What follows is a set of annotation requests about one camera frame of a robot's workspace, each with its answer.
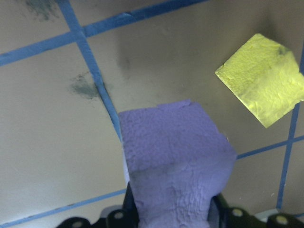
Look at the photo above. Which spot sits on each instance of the purple foam block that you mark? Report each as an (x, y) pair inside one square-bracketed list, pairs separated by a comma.
[(171, 147)]

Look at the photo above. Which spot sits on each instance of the yellow foam block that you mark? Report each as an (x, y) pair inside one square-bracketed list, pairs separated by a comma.
[(261, 80)]

